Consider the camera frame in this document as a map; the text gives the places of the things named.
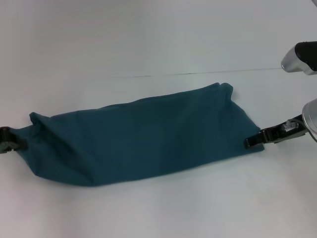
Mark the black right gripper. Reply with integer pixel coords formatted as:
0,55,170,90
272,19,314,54
244,113,308,150

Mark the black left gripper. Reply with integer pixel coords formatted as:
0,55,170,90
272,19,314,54
0,126,28,155

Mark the teal blue shirt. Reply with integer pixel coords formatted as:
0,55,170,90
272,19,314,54
15,82,266,188

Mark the right gripper cable with plug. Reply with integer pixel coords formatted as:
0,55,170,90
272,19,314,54
281,119,306,136

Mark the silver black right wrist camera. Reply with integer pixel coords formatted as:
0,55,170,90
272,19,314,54
280,41,317,76

